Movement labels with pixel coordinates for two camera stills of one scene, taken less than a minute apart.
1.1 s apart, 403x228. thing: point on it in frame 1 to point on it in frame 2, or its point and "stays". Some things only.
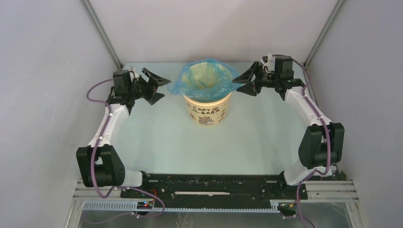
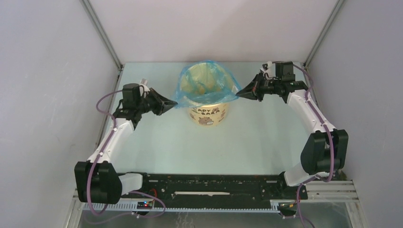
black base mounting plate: x=213 y=190 stays
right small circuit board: x=287 y=206 stays
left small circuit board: x=144 y=205 stays
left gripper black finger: x=159 y=80 to x=160 y=104
